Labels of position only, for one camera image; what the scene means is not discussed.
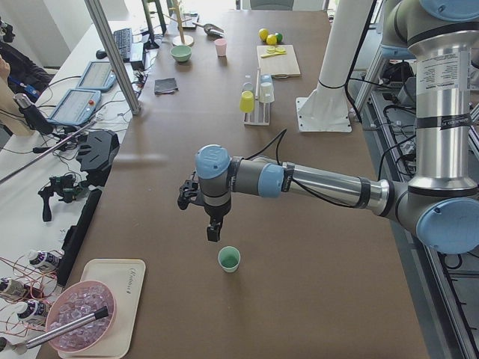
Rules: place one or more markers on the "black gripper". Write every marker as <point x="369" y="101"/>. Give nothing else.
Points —
<point x="214" y="212"/>

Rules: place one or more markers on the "mint green cup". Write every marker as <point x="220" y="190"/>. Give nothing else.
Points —
<point x="229" y="259"/>

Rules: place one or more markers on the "pink cup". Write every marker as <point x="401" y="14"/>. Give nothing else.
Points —
<point x="221" y="47"/>

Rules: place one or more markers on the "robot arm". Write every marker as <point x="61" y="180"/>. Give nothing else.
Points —
<point x="439" y="205"/>

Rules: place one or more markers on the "yellow cup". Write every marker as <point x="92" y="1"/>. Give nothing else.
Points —
<point x="246" y="102"/>

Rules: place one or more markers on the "white cup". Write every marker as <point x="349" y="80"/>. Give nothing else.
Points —
<point x="266" y="93"/>

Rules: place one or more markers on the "grey cup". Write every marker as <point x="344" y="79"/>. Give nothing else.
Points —
<point x="247" y="86"/>

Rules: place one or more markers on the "blue cup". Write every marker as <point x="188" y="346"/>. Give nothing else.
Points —
<point x="265" y="78"/>

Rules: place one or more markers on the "cream plastic tray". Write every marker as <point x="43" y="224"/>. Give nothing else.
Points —
<point x="124" y="278"/>

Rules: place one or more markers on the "black gripper stand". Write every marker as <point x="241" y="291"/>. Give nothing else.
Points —
<point x="96" y="155"/>

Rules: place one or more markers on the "pink bowl of ice cubes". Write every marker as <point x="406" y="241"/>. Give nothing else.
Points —
<point x="81" y="299"/>

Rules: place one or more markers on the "grey cloth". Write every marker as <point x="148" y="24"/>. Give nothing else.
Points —
<point x="167" y="85"/>

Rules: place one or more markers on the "wooden cutting board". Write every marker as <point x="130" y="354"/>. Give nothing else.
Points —
<point x="278" y="66"/>

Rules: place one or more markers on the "green bowl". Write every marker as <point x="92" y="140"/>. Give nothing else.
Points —
<point x="181" y="53"/>

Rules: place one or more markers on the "blue teach pendant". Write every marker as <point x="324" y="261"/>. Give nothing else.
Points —
<point x="75" y="108"/>
<point x="98" y="75"/>

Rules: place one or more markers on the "yellow plastic knife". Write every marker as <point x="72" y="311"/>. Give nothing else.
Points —
<point x="269" y="55"/>

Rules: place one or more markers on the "wooden mug tree stand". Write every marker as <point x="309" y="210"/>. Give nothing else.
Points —
<point x="181" y="38"/>

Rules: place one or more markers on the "yellow lemon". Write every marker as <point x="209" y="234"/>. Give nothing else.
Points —
<point x="271" y="40"/>
<point x="263" y="33"/>

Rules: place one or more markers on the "metal scoop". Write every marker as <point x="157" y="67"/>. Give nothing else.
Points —
<point x="211" y="29"/>

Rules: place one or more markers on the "green lime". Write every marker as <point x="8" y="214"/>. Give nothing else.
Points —
<point x="279" y="37"/>

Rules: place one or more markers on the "black computer mouse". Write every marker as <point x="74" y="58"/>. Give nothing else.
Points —
<point x="101" y="54"/>

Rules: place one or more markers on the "black keyboard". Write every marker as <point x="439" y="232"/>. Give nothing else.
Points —
<point x="123" y="41"/>

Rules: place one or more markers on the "white wire cup rack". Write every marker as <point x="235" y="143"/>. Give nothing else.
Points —
<point x="261" y="113"/>

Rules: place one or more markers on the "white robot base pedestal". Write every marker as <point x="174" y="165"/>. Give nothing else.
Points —
<point x="326" y="108"/>

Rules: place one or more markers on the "aluminium frame post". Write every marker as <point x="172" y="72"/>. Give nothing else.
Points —
<point x="101" y="23"/>

